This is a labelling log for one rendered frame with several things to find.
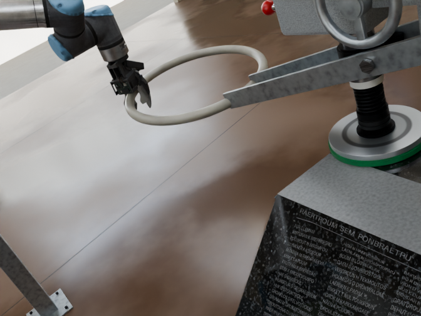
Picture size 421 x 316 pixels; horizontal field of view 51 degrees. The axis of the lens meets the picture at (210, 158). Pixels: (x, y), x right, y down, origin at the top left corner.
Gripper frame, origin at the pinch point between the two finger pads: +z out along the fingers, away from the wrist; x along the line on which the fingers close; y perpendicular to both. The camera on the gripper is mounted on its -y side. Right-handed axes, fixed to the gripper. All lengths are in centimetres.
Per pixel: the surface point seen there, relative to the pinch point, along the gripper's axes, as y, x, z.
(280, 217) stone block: 55, 59, 2
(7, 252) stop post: 27, -82, 50
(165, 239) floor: -19, -36, 93
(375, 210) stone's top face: 58, 79, -2
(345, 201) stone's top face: 55, 73, -2
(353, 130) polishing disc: 33, 74, -3
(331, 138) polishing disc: 35, 69, -3
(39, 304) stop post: 32, -81, 83
